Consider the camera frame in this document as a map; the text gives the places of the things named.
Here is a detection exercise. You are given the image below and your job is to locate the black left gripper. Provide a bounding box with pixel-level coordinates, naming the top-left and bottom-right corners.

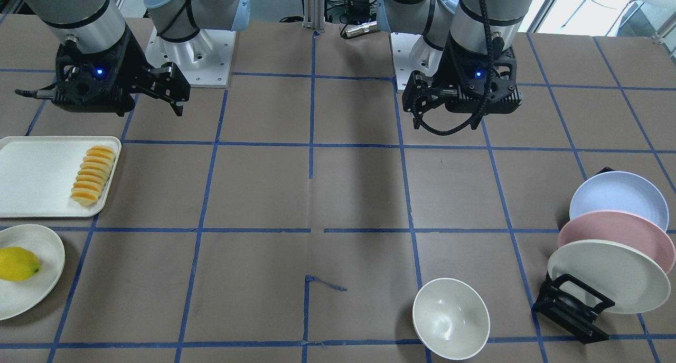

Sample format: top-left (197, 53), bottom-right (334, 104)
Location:
top-left (402, 35), bottom-right (523, 115)

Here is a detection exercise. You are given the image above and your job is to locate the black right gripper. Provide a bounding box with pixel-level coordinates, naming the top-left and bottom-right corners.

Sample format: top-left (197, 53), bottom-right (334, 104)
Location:
top-left (15, 25), bottom-right (191, 117)

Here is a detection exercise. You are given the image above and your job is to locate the sliced bread loaf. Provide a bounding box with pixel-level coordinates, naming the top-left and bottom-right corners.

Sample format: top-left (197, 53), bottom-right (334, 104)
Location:
top-left (70, 145), bottom-right (116, 207)

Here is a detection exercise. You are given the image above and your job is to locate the blue plate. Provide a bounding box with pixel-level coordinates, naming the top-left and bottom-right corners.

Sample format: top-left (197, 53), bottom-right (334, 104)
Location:
top-left (568, 171), bottom-right (670, 231)

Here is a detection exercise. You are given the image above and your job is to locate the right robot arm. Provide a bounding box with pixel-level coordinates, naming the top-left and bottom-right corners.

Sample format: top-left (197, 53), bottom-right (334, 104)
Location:
top-left (15, 0), bottom-right (251, 116)

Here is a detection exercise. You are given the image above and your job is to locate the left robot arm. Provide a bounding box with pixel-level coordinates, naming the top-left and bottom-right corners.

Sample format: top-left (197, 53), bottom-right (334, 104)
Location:
top-left (377, 0), bottom-right (533, 115)

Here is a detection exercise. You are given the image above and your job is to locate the pink plate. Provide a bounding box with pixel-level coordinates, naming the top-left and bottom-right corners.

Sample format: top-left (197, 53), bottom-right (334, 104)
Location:
top-left (558, 210), bottom-right (675, 274)

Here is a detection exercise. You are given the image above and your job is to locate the black plate rack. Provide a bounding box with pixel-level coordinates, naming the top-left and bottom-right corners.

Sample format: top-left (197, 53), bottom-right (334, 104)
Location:
top-left (531, 274), bottom-right (615, 345)

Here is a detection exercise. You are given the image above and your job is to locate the white plate with lemon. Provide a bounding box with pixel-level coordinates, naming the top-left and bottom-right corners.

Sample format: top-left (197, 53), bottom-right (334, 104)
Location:
top-left (1, 224), bottom-right (65, 320)

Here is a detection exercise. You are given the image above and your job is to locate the cream plate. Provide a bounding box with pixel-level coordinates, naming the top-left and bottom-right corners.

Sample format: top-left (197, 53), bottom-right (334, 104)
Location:
top-left (547, 239), bottom-right (671, 313)

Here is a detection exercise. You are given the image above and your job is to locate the silver cylindrical connector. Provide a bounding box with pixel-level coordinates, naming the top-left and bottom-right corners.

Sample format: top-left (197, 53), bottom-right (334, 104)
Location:
top-left (340, 21), bottom-right (380, 40)

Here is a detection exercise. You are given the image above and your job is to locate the black power adapter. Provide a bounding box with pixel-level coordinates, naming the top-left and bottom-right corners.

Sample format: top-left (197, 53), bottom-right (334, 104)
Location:
top-left (347, 0), bottom-right (370, 13)

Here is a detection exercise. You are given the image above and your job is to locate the white rectangular tray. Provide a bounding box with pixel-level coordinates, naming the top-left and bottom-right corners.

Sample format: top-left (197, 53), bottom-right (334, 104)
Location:
top-left (1, 136), bottom-right (121, 218)

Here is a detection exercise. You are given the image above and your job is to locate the white bowl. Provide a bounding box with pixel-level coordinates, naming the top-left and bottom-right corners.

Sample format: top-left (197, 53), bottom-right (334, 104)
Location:
top-left (412, 278), bottom-right (492, 361)

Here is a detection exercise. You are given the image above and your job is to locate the yellow lemon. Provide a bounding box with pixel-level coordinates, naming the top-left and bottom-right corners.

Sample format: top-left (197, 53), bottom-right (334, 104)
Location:
top-left (1, 246), bottom-right (42, 282)

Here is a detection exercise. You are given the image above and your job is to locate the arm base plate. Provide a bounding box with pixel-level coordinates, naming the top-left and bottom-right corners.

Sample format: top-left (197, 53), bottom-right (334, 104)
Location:
top-left (390, 33), bottom-right (481, 95)
top-left (145, 29), bottom-right (238, 88)

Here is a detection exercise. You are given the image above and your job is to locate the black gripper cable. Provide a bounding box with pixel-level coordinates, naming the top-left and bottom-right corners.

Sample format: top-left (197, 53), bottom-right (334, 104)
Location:
top-left (412, 0), bottom-right (502, 136)

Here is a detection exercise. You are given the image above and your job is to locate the aluminium frame post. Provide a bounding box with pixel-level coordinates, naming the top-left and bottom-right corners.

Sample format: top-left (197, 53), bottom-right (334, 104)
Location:
top-left (301, 0), bottom-right (326, 33)

